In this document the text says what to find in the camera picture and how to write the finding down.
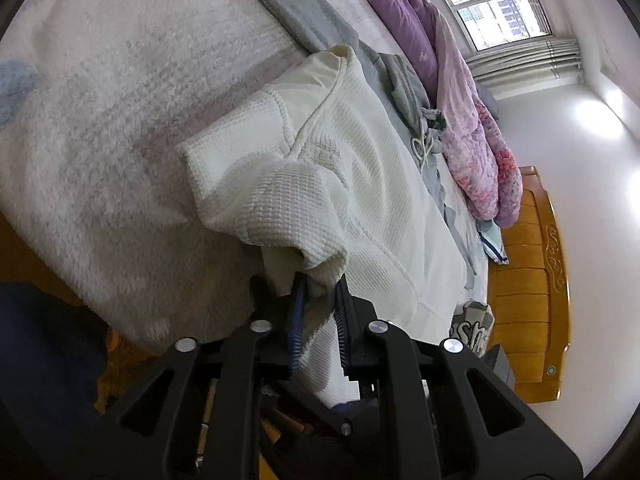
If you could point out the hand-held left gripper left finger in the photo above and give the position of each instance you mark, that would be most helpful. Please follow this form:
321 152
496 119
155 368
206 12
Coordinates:
297 325

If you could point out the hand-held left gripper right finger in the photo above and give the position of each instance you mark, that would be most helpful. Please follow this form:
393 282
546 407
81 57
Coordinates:
342 330

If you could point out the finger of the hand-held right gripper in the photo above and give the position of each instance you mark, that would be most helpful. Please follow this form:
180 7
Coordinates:
504 367

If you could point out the white snap-button jacket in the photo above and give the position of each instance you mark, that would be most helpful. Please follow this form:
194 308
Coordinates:
360 185

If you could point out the grey checkered cloth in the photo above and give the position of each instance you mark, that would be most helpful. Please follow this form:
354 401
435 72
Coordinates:
475 330

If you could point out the wooden bed headboard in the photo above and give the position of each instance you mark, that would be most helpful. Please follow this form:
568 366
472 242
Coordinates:
525 285

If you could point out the blue striped pillow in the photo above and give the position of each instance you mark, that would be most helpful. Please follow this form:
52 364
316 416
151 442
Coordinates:
492 240

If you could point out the purple floral quilt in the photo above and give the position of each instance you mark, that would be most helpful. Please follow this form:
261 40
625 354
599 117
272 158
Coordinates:
465 150

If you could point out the grey garment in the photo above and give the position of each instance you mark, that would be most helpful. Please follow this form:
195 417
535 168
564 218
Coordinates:
405 90

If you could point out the dark blue trousers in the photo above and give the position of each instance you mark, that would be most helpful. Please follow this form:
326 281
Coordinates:
45 360

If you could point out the bed with white blanket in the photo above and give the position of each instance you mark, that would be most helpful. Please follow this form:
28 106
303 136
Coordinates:
100 110

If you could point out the grey striped curtain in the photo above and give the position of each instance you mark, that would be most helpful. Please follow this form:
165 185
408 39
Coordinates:
530 60

